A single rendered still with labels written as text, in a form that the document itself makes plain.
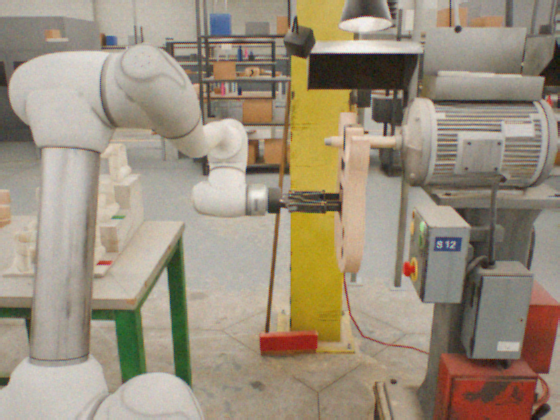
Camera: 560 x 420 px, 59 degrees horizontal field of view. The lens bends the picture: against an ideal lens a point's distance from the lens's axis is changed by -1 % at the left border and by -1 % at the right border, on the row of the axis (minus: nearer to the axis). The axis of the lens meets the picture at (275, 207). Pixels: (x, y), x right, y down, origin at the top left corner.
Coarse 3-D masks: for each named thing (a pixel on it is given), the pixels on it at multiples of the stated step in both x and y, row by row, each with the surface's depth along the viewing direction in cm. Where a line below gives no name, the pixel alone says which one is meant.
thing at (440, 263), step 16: (416, 208) 126; (432, 208) 125; (448, 208) 125; (416, 224) 123; (432, 224) 114; (448, 224) 114; (464, 224) 114; (416, 240) 123; (432, 240) 114; (448, 240) 114; (464, 240) 114; (416, 256) 123; (432, 256) 115; (448, 256) 115; (464, 256) 115; (480, 256) 134; (416, 272) 122; (432, 272) 116; (448, 272) 116; (464, 272) 116; (416, 288) 122; (432, 288) 117; (448, 288) 117
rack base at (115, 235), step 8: (128, 216) 155; (104, 224) 144; (112, 224) 144; (120, 224) 147; (128, 224) 155; (104, 232) 143; (112, 232) 143; (120, 232) 146; (128, 232) 155; (104, 240) 143; (112, 240) 143; (120, 240) 146; (128, 240) 155; (112, 248) 144; (120, 248) 146
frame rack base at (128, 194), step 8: (104, 176) 166; (128, 176) 165; (136, 176) 166; (120, 184) 156; (128, 184) 156; (136, 184) 164; (120, 192) 156; (128, 192) 156; (136, 192) 164; (120, 200) 156; (128, 200) 156; (136, 200) 164; (120, 208) 157; (128, 208) 157; (136, 208) 164; (136, 216) 164; (136, 224) 164
